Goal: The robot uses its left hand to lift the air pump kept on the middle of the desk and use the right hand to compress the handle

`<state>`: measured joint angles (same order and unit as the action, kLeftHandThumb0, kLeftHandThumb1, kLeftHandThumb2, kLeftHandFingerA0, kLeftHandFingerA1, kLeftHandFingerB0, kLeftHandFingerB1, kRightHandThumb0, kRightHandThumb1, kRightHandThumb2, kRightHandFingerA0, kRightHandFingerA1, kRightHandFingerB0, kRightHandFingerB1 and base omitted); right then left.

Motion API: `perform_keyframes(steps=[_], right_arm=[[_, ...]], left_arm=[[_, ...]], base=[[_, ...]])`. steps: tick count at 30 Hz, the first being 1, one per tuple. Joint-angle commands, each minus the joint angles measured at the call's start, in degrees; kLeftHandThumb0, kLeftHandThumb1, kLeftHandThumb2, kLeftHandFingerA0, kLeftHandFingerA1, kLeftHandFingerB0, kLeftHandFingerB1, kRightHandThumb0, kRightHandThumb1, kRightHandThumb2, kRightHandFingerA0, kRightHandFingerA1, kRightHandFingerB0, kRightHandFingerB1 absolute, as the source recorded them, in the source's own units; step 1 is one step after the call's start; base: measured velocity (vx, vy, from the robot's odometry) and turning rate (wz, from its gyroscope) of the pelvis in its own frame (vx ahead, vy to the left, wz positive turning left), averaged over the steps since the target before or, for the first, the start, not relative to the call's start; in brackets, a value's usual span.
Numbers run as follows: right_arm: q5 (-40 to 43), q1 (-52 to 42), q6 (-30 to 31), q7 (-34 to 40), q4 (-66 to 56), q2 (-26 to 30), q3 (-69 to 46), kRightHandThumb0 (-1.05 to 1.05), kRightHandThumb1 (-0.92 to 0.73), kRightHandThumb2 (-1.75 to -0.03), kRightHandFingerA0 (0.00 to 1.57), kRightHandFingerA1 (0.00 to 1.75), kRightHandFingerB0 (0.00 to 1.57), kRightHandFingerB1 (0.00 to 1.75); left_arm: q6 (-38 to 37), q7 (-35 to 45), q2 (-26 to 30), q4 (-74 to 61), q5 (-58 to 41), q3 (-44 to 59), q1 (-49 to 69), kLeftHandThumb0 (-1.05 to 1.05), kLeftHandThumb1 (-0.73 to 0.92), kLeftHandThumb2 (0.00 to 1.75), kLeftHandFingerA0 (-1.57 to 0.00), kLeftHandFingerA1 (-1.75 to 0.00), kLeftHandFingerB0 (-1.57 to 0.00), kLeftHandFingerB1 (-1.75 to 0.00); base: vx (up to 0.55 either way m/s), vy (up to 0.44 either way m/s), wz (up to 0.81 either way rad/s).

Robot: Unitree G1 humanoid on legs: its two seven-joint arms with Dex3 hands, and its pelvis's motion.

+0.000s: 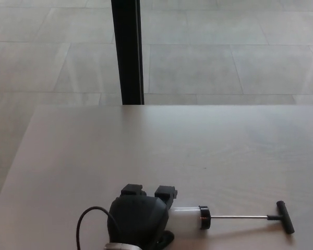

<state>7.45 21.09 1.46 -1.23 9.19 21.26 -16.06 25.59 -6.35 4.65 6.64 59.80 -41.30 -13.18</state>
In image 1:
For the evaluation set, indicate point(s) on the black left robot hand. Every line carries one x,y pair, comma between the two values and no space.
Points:
138,216

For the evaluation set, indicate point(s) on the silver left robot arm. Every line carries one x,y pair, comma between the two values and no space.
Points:
120,247

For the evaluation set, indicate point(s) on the black vertical door frame post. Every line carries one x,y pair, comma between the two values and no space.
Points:
126,52

